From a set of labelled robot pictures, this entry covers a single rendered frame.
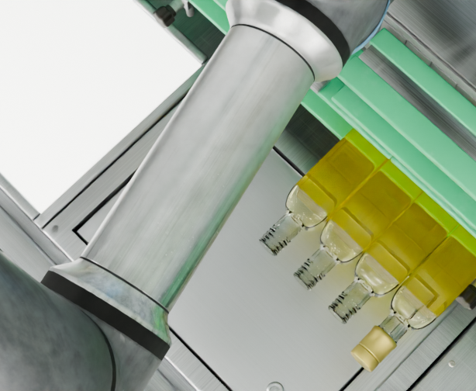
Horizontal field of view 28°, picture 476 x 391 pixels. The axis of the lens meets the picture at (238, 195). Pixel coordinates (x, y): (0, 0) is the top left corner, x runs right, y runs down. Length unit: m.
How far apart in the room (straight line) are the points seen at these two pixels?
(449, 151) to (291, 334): 0.35
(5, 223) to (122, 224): 0.61
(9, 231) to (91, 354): 0.71
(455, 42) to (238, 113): 0.40
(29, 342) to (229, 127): 0.25
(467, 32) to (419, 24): 0.06
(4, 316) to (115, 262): 0.15
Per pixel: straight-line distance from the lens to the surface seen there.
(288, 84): 0.81
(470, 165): 1.09
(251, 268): 1.31
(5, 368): 0.64
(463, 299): 1.24
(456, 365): 1.35
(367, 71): 1.12
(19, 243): 1.36
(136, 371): 0.76
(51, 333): 0.65
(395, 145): 1.17
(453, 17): 1.14
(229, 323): 1.30
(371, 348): 1.15
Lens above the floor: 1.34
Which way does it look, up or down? 10 degrees down
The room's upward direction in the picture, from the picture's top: 134 degrees counter-clockwise
